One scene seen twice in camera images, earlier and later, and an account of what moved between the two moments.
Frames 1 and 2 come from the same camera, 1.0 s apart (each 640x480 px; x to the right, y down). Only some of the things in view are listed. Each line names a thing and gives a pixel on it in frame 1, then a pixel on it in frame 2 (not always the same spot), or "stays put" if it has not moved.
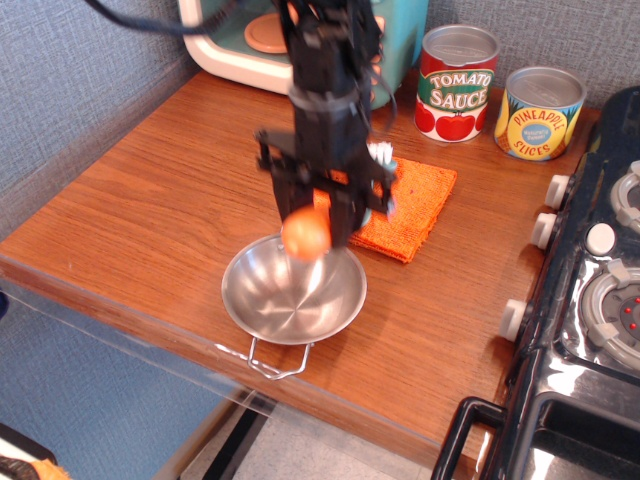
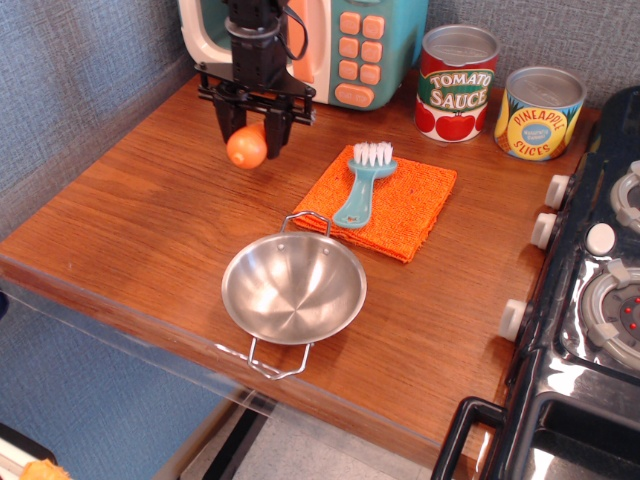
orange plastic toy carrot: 306,233 -> 247,146
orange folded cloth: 421,194 stays put
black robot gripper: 332,140 -> 256,85
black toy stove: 573,408 stays put
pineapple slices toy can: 538,113 stays put
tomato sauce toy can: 457,71 stays put
